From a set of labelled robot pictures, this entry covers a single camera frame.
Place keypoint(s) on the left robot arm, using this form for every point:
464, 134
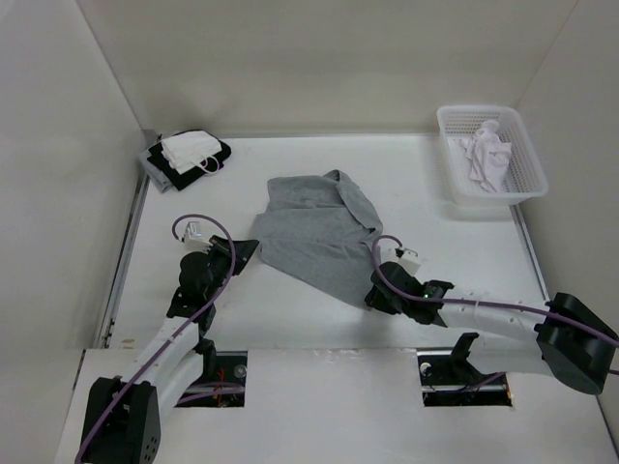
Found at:
124, 414

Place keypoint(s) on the left aluminium table rail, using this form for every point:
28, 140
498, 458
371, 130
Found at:
106, 315

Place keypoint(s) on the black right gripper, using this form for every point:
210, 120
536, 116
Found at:
374, 299

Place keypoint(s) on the white plastic basket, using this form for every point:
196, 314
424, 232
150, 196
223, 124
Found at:
524, 178

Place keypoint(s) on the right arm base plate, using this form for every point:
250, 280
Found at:
435, 386

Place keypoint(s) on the folded grey tank top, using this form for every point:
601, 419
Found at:
155, 175

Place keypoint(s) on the folded white tank top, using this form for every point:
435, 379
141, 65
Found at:
192, 149

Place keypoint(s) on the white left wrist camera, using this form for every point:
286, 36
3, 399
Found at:
194, 239

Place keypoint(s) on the folded black tank top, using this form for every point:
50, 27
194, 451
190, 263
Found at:
182, 181

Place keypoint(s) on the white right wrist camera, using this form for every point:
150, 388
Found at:
410, 260

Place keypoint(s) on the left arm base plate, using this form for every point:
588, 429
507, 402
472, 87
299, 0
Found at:
227, 371

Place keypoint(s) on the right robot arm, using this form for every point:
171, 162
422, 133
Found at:
562, 338

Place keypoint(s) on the white tank top in basket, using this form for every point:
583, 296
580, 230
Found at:
488, 155

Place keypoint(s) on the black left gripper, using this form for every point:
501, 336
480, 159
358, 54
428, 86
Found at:
244, 249

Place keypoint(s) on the grey tank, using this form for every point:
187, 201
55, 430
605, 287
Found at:
319, 229
155, 175

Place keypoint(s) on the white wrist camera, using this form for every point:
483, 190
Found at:
194, 239
410, 260

